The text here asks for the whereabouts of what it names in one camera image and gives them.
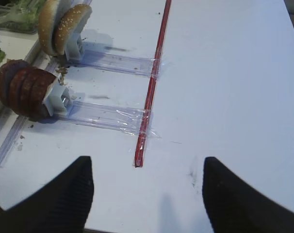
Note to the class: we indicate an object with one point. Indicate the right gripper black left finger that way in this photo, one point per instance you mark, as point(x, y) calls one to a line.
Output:
point(61, 206)

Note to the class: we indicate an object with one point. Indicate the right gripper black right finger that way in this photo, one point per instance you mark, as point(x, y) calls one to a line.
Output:
point(233, 206)

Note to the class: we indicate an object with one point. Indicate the red meat patty stack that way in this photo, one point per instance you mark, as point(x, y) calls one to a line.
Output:
point(27, 90)

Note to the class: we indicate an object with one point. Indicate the green lettuce in box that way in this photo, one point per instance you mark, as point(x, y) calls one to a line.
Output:
point(17, 14)

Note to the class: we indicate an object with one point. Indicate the red plastic strip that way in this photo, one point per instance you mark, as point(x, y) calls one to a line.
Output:
point(143, 133)

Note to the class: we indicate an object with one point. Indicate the clear patty track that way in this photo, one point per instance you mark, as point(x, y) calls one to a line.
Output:
point(123, 119)

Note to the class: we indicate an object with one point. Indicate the clear bun track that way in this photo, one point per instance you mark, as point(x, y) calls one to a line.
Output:
point(148, 67)

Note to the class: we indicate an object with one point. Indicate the white bun pusher block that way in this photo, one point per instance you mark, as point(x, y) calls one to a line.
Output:
point(74, 49)

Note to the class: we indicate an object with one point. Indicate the rear sesame bun half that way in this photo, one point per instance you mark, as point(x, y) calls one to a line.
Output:
point(73, 21)

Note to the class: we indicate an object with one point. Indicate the sesame bun half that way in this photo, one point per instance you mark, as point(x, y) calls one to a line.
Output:
point(73, 21)
point(48, 20)

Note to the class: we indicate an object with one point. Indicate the front sesame bun half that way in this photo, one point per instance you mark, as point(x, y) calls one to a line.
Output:
point(48, 20)

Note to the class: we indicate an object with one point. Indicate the clear plastic salad box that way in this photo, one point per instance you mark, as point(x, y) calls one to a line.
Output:
point(13, 18)

